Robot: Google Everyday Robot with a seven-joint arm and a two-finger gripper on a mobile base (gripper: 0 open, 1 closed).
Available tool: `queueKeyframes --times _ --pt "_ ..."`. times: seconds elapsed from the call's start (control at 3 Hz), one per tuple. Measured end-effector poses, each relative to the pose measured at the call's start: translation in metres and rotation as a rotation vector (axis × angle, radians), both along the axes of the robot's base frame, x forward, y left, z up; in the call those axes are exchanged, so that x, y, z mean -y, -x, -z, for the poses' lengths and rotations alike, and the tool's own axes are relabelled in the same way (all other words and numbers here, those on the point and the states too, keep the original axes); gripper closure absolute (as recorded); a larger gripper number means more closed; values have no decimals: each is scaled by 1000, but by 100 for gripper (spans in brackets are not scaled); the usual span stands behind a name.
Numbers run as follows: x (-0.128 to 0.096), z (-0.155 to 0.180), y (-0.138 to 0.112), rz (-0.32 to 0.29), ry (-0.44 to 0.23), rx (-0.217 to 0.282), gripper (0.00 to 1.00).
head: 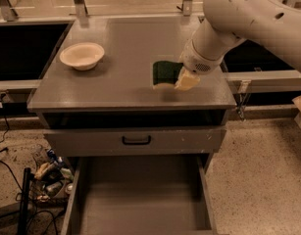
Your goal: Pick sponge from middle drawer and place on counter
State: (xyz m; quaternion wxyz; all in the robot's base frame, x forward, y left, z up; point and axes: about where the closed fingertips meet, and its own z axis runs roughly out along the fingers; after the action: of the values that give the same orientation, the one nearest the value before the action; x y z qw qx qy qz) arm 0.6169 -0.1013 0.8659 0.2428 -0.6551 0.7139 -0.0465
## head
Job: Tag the grey closed top drawer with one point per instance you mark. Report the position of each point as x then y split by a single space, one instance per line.
108 141

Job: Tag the grey open middle drawer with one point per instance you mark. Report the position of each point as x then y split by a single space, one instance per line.
140 195

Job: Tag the metal rail frame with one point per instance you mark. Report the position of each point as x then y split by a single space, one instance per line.
20 48

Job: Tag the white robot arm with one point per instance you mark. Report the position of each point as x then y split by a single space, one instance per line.
228 23

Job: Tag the black stand post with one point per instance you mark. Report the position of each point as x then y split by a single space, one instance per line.
24 202

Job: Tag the black drawer handle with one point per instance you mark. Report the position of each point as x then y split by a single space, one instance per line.
136 142

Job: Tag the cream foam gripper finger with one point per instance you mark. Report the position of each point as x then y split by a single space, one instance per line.
186 80

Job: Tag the grey cabinet with counter top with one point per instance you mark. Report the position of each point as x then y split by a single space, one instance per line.
119 92

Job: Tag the green and yellow sponge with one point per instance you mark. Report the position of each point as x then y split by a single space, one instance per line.
165 73

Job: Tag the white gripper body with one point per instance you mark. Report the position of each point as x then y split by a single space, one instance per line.
196 61

